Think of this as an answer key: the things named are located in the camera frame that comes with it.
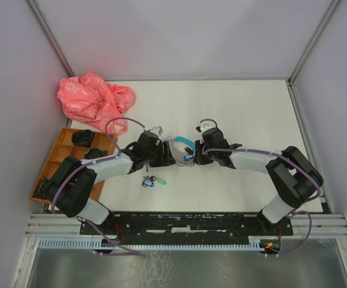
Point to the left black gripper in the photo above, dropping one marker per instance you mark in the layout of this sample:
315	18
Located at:
166	159

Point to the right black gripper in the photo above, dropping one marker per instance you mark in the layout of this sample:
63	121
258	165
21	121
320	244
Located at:
199	158

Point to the dark blue key tag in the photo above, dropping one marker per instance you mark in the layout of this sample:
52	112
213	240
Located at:
189	157

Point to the light blue key tag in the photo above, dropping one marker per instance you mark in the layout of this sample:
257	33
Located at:
186	142

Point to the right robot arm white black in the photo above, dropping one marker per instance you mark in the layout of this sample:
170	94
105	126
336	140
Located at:
294	177

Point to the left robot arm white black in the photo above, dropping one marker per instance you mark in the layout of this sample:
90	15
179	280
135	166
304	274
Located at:
70	186

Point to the green key tag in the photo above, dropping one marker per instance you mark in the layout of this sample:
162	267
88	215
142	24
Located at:
160	181

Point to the blue key tag on table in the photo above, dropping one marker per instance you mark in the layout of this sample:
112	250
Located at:
148	182

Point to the green black bundle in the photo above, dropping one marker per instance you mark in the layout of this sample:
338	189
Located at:
95	153

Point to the black bundle top compartment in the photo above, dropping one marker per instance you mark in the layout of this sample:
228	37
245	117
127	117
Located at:
83	138

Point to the black bundle compartment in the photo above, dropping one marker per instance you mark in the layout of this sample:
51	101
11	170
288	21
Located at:
83	138
42	189

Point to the pink plastic bag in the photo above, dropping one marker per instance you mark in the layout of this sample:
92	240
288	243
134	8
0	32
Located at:
91	100

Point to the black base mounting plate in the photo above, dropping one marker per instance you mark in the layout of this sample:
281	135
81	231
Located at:
238	224

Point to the black bundle bottom compartment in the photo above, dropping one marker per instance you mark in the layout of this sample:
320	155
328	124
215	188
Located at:
42	189

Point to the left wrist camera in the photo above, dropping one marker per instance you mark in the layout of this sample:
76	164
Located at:
157	130

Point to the aluminium frame rail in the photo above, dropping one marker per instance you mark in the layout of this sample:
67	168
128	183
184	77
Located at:
324	226

